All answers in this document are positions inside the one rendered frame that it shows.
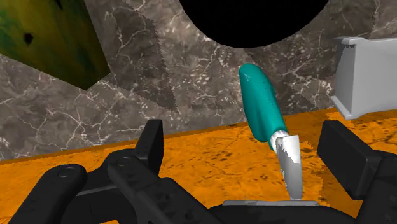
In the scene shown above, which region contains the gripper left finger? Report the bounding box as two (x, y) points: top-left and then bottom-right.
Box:
(7, 119), (223, 224)

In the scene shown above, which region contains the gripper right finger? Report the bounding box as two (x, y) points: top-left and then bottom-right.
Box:
(317, 120), (397, 224)

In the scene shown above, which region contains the grey rectangular container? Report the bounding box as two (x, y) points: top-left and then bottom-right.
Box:
(330, 36), (397, 120)

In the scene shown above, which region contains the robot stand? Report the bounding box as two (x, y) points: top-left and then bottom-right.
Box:
(0, 0), (111, 91)

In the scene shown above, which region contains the teal-handled knife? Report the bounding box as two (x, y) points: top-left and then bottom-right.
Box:
(238, 62), (303, 202)

